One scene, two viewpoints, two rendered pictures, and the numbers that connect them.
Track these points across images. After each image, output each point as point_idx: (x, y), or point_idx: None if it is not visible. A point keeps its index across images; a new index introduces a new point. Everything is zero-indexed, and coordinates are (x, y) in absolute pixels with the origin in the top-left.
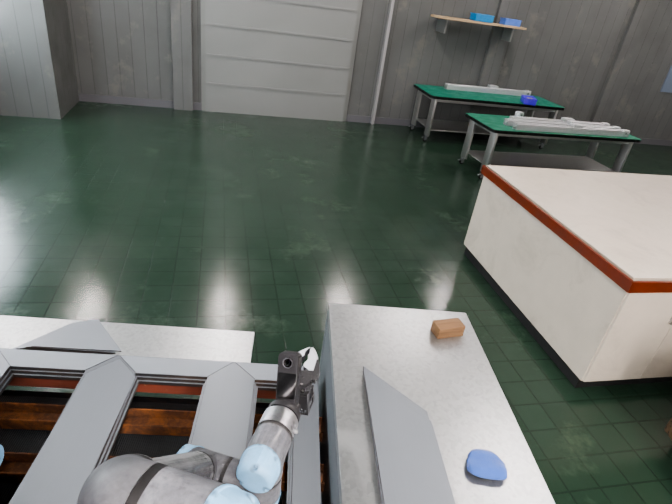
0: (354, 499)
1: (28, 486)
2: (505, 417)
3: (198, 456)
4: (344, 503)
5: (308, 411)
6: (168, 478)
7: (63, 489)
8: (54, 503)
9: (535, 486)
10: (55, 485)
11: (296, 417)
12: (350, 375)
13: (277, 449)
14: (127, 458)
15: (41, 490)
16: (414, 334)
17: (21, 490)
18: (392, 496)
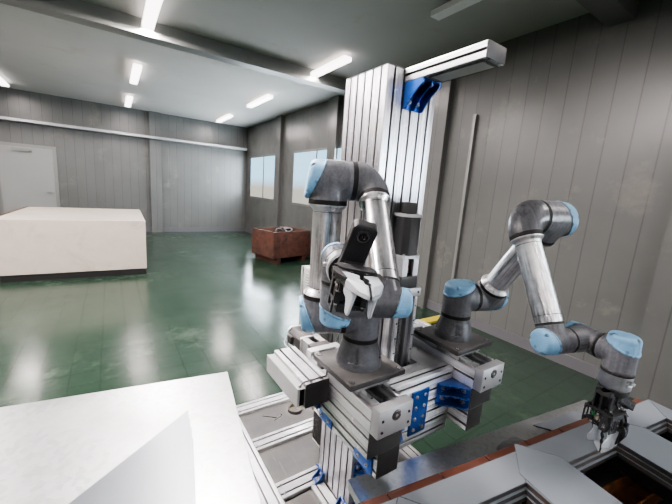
0: (238, 496)
1: (597, 491)
2: None
3: (381, 259)
4: (253, 486)
5: (327, 298)
6: (347, 161)
7: (572, 501)
8: (557, 487)
9: None
10: (583, 502)
11: (330, 260)
12: None
13: (329, 247)
14: (371, 168)
15: (583, 493)
16: None
17: (594, 486)
18: (177, 501)
